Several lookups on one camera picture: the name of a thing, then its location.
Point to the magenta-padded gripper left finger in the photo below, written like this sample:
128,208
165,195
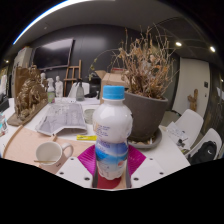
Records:
86,160

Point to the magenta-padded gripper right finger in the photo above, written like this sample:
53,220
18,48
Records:
137,160

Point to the blue-capped plastic drink bottle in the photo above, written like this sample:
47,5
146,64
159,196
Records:
111,126

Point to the grey plant saucer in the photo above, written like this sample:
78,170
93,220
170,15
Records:
150,144

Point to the small yellow marker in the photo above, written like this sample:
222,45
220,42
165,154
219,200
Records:
85,137

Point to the cream ceramic mug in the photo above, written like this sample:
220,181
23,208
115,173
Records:
50,153

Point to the small round glass jar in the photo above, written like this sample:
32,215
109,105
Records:
89,116

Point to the dried plant in grey pot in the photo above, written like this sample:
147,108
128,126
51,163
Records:
146,113

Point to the papers on chair seat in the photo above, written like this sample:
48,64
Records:
176,131

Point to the printed newspaper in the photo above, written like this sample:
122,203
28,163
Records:
61,116

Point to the light wooden drawing board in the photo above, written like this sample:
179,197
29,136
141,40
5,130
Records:
23,146

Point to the white plastic chair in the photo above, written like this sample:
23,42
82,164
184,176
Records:
190,121
87,88
213,135

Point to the black backpack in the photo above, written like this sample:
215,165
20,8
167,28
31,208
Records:
203,153

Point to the dark spray bottle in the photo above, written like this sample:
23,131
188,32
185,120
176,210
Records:
80,92

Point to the small white bust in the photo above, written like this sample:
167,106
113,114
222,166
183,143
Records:
59,87

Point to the cardboard box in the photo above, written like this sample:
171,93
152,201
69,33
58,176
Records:
111,83

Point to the wooden figure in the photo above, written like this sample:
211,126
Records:
192,99

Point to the wooden easel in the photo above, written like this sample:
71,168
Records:
80,70

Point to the white cabinet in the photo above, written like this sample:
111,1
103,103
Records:
21,60

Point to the round ceiling spotlight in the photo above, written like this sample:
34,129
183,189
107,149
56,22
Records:
212,49
178,43

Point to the ceiling light strip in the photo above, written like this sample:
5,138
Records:
50,13

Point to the black wall screen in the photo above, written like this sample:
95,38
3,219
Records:
53,53

